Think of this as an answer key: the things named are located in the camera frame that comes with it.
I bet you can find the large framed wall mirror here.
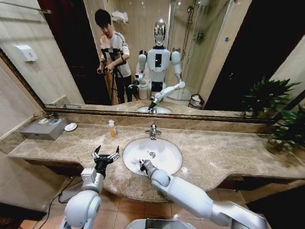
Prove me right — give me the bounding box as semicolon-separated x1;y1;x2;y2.
0;0;305;125

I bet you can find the chrome faucet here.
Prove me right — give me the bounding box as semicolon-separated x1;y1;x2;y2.
145;124;163;141

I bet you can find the black floor cable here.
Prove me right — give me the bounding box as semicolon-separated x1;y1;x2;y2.
42;176;82;229

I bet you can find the white soap dish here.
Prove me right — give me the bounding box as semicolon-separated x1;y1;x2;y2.
64;122;78;132

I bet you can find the grey metal tissue box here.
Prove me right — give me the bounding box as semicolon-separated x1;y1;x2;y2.
20;116;70;141

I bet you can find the orange liquid soap bottle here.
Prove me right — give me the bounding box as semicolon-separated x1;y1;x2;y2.
107;120;119;138

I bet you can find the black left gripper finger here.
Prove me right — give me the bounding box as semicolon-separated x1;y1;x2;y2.
91;145;102;160
108;146;121;163

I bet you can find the white oval sink basin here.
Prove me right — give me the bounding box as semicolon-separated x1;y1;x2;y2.
122;137;183;177

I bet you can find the green potted plant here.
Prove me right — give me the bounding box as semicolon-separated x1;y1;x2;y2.
242;76;305;154

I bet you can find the white robot front shell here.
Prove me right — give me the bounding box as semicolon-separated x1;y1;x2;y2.
124;217;192;229

